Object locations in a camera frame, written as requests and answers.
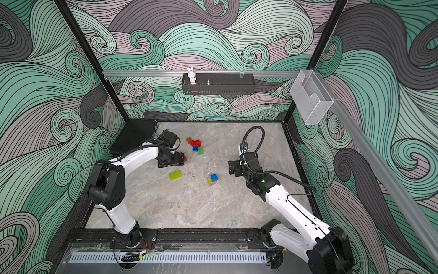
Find clear acrylic wall holder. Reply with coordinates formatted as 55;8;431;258
290;70;334;125

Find horizontal aluminium rail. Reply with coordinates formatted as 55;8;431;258
102;70;299;78

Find black wall shelf tray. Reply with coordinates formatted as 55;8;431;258
181;73;256;96

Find white slotted cable duct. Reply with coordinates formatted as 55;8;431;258
67;251;267;264

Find lime long lego brick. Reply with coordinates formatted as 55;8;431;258
169;171;182;181

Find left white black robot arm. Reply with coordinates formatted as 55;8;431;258
86;129;185;248

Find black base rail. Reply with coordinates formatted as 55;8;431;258
66;228;280;250

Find blue lego brick front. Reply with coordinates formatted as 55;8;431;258
210;174;218;182

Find black case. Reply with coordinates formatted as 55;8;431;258
109;119;158;158

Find red lego brick back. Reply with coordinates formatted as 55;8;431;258
190;140;202;147

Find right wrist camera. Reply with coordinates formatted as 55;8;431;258
239;142;249;155

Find right wall aluminium rail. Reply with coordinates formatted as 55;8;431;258
314;71;438;263

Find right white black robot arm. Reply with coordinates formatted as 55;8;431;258
229;126;355;274

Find white pink bunny figurine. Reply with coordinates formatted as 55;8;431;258
187;67;197;85

